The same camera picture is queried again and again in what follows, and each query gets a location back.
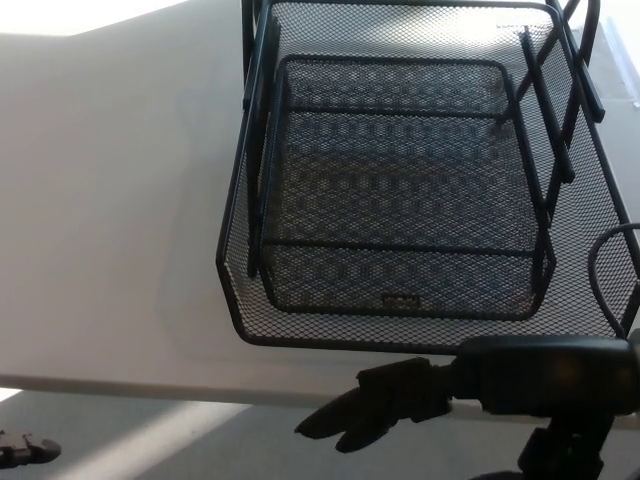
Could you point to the black mesh tray with label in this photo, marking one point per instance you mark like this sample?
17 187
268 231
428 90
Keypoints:
400 200

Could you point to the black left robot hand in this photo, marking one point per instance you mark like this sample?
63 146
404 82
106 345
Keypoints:
25 447

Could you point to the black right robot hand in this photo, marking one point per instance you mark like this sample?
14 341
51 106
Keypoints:
540 375

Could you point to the black mesh sliding tray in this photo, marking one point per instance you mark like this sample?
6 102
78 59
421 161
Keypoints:
580 280

